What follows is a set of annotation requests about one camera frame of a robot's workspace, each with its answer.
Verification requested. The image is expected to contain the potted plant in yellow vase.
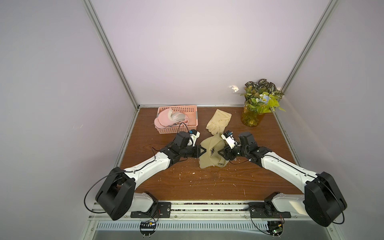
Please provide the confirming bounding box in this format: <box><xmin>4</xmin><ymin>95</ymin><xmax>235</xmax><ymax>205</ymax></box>
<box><xmin>241</xmin><ymin>79</ymin><xmax>286</xmax><ymax>128</ymax></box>

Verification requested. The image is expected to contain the pink perforated plastic basket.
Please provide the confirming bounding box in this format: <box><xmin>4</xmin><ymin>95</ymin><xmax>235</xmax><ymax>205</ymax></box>
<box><xmin>155</xmin><ymin>105</ymin><xmax>198</xmax><ymax>134</ymax></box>

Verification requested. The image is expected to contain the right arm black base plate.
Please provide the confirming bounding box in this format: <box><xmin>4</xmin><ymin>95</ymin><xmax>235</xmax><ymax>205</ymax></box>
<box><xmin>248</xmin><ymin>202</ymin><xmax>292</xmax><ymax>219</ymax></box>

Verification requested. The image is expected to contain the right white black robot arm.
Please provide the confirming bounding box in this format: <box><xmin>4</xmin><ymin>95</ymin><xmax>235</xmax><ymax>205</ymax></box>
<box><xmin>218</xmin><ymin>131</ymin><xmax>348</xmax><ymax>227</ymax></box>

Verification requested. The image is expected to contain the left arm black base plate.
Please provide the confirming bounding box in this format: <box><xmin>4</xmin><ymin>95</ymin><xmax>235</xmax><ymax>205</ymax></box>
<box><xmin>130</xmin><ymin>202</ymin><xmax>172</xmax><ymax>219</ymax></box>

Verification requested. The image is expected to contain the circuit board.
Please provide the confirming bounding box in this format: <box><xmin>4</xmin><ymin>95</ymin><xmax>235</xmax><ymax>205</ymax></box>
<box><xmin>267</xmin><ymin>221</ymin><xmax>284</xmax><ymax>237</ymax></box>
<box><xmin>139</xmin><ymin>221</ymin><xmax>158</xmax><ymax>238</ymax></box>

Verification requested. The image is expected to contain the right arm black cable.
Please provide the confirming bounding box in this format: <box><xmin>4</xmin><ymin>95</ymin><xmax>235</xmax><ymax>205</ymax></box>
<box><xmin>227</xmin><ymin>154</ymin><xmax>346</xmax><ymax>225</ymax></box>

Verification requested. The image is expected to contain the beige baseball cap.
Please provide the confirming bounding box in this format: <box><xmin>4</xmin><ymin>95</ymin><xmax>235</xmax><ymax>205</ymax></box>
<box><xmin>199</xmin><ymin>134</ymin><xmax>228</xmax><ymax>169</ymax></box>

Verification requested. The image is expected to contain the cream work glove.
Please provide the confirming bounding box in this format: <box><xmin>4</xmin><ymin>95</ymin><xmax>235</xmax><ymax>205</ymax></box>
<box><xmin>206</xmin><ymin>109</ymin><xmax>232</xmax><ymax>135</ymax></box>

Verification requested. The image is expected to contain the right circuit board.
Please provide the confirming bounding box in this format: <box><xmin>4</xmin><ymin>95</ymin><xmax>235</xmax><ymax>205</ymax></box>
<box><xmin>267</xmin><ymin>221</ymin><xmax>284</xmax><ymax>237</ymax></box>

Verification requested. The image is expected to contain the pink baseball cap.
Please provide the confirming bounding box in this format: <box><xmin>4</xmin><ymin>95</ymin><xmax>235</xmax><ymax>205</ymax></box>
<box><xmin>154</xmin><ymin>109</ymin><xmax>189</xmax><ymax>129</ymax></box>

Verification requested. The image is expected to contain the left circuit board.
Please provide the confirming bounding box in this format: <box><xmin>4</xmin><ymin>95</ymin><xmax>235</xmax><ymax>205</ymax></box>
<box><xmin>139</xmin><ymin>221</ymin><xmax>158</xmax><ymax>238</ymax></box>

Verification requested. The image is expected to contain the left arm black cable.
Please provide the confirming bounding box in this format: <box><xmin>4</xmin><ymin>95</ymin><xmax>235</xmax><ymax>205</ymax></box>
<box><xmin>83</xmin><ymin>121</ymin><xmax>193</xmax><ymax>214</ymax></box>

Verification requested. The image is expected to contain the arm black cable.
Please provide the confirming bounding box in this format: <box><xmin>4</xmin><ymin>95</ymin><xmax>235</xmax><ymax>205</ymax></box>
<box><xmin>83</xmin><ymin>121</ymin><xmax>193</xmax><ymax>214</ymax></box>
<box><xmin>227</xmin><ymin>154</ymin><xmax>346</xmax><ymax>225</ymax></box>

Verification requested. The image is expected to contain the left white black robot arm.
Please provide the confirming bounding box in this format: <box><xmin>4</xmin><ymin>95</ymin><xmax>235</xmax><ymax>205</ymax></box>
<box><xmin>96</xmin><ymin>130</ymin><xmax>206</xmax><ymax>221</ymax></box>

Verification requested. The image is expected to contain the aluminium front rail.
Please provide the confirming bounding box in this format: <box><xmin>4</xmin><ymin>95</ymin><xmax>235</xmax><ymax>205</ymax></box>
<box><xmin>93</xmin><ymin>201</ymin><xmax>311</xmax><ymax>221</ymax></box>

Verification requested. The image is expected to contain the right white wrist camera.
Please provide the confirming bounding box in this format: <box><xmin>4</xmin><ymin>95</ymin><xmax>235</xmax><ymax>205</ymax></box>
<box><xmin>221</xmin><ymin>131</ymin><xmax>238</xmax><ymax>149</ymax></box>

